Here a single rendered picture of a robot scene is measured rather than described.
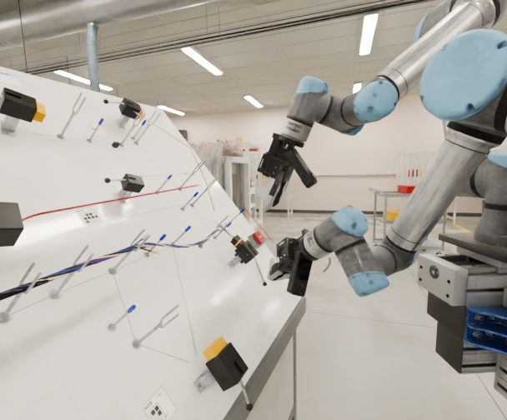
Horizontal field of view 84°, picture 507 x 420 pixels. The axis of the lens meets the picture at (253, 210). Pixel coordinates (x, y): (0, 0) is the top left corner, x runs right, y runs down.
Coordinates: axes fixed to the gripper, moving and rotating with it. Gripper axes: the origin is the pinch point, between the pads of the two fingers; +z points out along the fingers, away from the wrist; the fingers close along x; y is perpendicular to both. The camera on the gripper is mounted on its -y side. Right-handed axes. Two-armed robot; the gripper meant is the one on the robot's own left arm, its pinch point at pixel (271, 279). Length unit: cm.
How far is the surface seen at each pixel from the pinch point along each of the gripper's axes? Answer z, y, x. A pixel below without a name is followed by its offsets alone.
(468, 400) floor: 39, -32, -161
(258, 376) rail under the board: 0.6, -25.5, 5.5
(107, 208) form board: -1.8, 9.4, 48.7
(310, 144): 335, 620, -415
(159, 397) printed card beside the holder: -7.3, -29.7, 31.2
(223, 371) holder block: -12.9, -26.0, 21.5
